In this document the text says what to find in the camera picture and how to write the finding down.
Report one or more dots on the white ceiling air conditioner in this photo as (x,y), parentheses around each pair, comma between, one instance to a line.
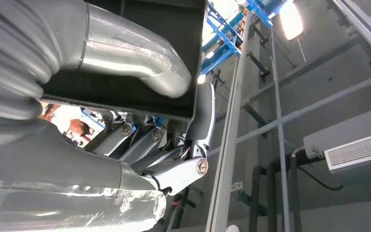
(355,150)

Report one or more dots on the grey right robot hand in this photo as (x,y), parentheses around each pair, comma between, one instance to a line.
(60,166)

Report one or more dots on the bright ceiling lamp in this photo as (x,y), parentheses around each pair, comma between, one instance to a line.
(290,20)

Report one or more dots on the black ceiling pipe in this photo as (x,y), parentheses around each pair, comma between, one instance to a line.
(296,198)
(272,198)
(255,198)

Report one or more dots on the grey ceiling rail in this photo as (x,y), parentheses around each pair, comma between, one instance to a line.
(230,128)

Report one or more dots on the person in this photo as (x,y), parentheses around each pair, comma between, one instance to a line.
(78,127)

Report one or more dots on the blue metal shelf rack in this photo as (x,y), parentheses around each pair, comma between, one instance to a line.
(225,38)

